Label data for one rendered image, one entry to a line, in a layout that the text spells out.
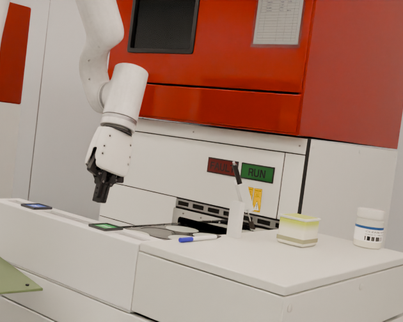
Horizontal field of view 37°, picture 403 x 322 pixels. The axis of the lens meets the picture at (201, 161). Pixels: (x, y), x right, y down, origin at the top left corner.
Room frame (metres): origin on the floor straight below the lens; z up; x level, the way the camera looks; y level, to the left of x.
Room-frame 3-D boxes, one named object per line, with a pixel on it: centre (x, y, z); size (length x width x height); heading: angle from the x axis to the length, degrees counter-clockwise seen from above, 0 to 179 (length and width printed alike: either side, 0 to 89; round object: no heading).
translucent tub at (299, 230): (1.42, -0.25, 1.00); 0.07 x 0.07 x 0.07; 52
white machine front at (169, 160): (1.96, 0.03, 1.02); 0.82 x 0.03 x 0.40; 51
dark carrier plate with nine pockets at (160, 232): (1.66, 0.02, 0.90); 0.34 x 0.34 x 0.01; 51
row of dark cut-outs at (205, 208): (1.84, -0.11, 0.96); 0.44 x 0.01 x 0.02; 51
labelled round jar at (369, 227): (1.52, -0.44, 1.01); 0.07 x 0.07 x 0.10
